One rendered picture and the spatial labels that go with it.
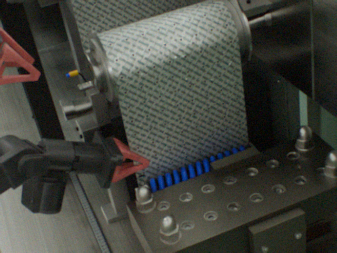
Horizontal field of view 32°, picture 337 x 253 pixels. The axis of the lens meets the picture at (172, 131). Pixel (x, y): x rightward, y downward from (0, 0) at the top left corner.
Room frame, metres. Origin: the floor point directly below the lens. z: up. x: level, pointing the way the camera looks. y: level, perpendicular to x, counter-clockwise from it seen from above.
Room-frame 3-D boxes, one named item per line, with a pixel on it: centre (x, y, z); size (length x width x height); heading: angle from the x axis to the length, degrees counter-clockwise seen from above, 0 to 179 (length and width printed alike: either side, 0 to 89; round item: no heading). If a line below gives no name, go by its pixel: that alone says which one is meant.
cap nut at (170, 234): (0.72, 0.03, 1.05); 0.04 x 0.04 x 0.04
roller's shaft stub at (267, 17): (1.01, -0.18, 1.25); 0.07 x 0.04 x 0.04; 106
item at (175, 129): (0.91, -0.03, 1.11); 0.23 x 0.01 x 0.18; 106
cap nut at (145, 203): (0.81, 0.07, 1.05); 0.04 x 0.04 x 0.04
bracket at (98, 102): (0.96, 0.15, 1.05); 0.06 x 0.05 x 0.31; 106
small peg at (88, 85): (0.92, 0.14, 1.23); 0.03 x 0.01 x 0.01; 106
